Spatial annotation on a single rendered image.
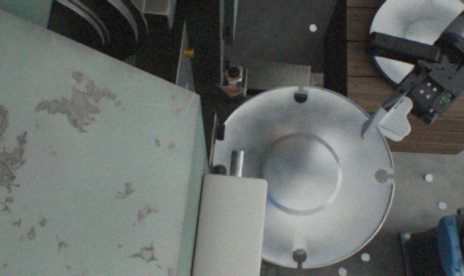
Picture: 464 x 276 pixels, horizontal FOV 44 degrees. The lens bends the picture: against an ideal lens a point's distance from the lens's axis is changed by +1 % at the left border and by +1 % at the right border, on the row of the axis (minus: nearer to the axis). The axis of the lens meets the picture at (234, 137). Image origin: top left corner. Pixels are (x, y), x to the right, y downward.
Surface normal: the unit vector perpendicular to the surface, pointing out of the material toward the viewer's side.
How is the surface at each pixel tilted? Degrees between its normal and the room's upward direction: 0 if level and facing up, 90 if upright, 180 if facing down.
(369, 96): 0
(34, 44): 45
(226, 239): 0
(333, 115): 4
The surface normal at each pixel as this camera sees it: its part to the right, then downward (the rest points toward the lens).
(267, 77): 0.01, -0.28
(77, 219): 0.72, -0.12
